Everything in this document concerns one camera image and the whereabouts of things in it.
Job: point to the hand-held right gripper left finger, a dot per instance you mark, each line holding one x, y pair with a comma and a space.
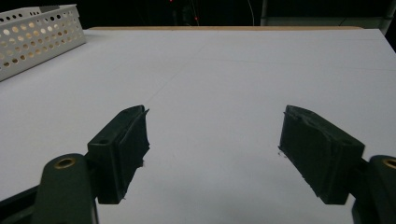
121, 155

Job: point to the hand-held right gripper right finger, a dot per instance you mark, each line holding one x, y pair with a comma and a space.
317, 152

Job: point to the white perforated plastic basket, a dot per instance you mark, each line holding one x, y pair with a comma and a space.
34, 46

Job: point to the pale yellow garment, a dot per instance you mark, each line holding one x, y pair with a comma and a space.
15, 29

